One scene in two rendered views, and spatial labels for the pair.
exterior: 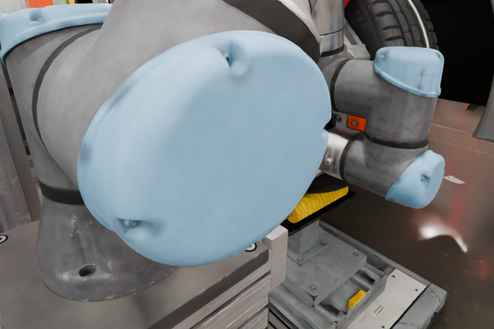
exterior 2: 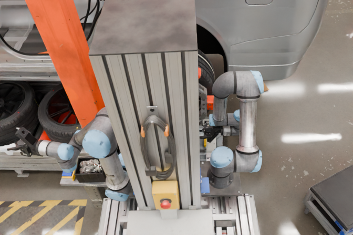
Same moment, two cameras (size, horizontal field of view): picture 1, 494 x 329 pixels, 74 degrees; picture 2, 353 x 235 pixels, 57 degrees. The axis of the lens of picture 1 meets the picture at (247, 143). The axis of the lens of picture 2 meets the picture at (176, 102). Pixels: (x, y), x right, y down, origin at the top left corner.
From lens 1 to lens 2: 1.72 m
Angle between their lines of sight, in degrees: 42
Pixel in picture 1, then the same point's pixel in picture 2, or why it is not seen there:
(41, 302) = (226, 190)
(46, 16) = (230, 160)
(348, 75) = (230, 121)
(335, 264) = not seen: hidden behind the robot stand
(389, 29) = (208, 78)
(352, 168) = (233, 134)
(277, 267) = not seen: hidden behind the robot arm
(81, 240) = (228, 179)
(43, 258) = (223, 185)
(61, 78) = (242, 165)
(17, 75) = (225, 167)
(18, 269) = (216, 191)
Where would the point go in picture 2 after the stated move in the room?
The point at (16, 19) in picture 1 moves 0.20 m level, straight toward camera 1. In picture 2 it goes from (228, 162) to (268, 167)
